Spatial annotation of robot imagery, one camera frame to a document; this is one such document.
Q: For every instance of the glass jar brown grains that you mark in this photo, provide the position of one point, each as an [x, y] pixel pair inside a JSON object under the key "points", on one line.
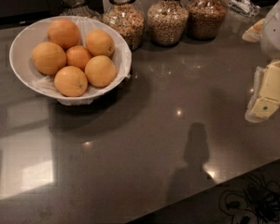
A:
{"points": [[205, 18]]}

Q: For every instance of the white plastic bowl liner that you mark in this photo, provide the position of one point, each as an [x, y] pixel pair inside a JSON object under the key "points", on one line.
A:
{"points": [[122, 59]]}

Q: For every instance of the glass jar pale grains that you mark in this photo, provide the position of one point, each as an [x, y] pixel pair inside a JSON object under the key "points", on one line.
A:
{"points": [[167, 20]]}

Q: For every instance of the leftmost glass jar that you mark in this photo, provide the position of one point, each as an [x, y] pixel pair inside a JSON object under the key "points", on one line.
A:
{"points": [[79, 8]]}

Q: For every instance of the glass jar colourful cereal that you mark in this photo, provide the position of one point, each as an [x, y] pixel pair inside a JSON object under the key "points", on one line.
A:
{"points": [[128, 19]]}

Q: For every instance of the white bowl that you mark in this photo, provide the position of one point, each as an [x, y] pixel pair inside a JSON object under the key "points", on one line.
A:
{"points": [[20, 54]]}

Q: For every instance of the small centre orange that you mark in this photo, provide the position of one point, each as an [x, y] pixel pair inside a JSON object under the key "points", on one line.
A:
{"points": [[78, 56]]}

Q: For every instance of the clear plastic bag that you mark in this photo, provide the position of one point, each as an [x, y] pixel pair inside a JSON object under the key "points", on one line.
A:
{"points": [[243, 7]]}

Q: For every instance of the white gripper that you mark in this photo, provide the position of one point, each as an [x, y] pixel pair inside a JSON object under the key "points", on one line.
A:
{"points": [[276, 28]]}

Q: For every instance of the dark cabinet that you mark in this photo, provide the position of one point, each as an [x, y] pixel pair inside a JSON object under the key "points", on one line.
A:
{"points": [[20, 0]]}

